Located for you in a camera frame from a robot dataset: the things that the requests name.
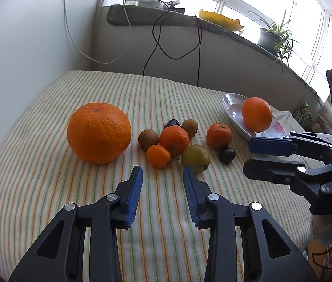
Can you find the medium orange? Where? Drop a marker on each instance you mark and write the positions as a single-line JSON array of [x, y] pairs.
[[257, 114]]

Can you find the tangerine with stem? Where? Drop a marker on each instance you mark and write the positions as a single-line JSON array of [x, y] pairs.
[[173, 138]]

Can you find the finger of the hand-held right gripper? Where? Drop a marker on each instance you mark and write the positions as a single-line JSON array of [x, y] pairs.
[[271, 169], [268, 146]]

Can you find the green round fruit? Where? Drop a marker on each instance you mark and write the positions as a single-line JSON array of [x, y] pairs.
[[195, 158]]

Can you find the brown kiwi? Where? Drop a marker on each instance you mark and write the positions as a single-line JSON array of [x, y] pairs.
[[190, 127], [148, 139]]

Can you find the small tangerine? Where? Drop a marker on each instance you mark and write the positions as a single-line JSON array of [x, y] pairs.
[[158, 156]]

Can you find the white plate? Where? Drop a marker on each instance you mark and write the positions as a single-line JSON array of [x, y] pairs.
[[235, 108]]

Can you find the yellow dish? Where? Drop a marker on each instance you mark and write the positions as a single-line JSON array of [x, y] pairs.
[[218, 19]]

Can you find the dark plum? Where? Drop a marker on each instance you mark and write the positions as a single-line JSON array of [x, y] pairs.
[[227, 155], [172, 122]]

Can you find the large orange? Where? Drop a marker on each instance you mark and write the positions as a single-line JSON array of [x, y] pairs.
[[98, 132]]

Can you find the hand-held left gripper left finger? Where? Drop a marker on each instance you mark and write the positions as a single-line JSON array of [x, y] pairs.
[[135, 194]]

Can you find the white round device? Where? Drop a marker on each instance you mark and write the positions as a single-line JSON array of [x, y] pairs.
[[157, 5]]

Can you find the potted plant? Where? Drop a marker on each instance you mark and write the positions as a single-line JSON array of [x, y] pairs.
[[267, 39]]

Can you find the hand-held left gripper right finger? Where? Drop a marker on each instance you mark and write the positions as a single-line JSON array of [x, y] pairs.
[[190, 194]]

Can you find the green packet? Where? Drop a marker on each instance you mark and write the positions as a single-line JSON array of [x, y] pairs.
[[302, 114]]

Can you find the white lace cloth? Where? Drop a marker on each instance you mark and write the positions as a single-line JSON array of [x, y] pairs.
[[324, 229]]

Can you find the striped tablecloth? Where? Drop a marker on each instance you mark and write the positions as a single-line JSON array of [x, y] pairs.
[[51, 182]]

